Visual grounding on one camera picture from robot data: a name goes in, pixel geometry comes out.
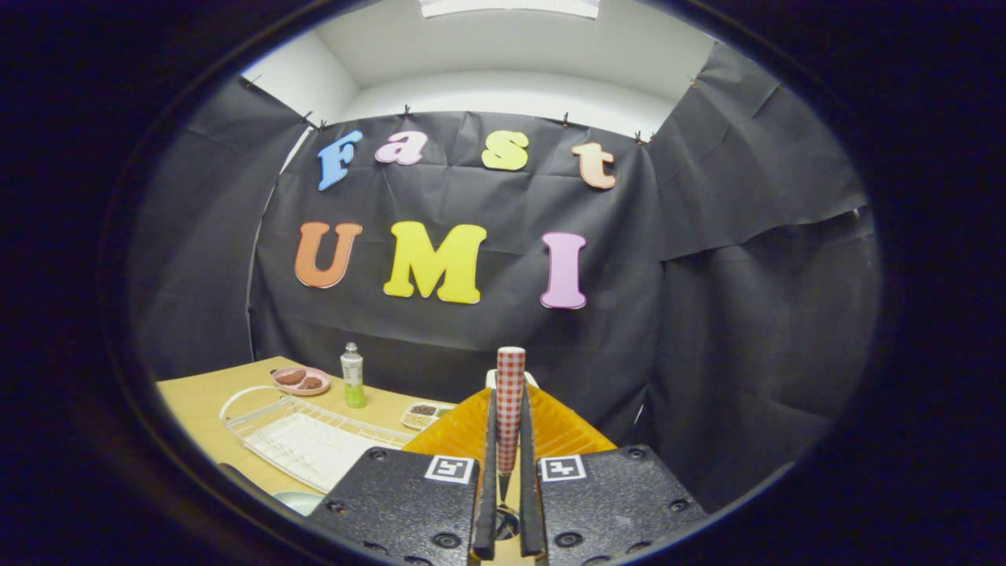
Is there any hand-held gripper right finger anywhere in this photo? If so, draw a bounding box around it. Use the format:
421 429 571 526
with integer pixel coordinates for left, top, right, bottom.
519 384 708 566

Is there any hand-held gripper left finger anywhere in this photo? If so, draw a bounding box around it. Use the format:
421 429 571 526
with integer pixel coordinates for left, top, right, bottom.
307 387 500 566

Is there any white wire dish rack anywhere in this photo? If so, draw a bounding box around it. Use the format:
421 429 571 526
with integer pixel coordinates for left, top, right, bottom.
218 385 417 494

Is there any pale green plate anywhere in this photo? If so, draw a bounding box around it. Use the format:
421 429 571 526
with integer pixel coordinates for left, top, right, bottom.
273 491 327 517

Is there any pink plate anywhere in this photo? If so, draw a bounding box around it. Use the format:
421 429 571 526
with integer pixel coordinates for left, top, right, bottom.
271 366 332 396

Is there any white divided bean tray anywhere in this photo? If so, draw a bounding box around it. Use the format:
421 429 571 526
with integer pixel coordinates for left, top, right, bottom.
401 401 457 431

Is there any cream toaster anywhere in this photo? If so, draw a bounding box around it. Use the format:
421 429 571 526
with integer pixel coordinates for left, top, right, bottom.
484 368 540 391

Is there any black backdrop cloth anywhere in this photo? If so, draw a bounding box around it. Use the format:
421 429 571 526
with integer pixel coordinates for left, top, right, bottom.
130 39 881 512

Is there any bottle with green liquid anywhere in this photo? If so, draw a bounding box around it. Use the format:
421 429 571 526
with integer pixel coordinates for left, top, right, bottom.
340 342 366 409

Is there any ceiling light panel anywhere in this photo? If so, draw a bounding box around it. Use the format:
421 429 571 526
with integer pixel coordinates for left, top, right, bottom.
419 0 600 20

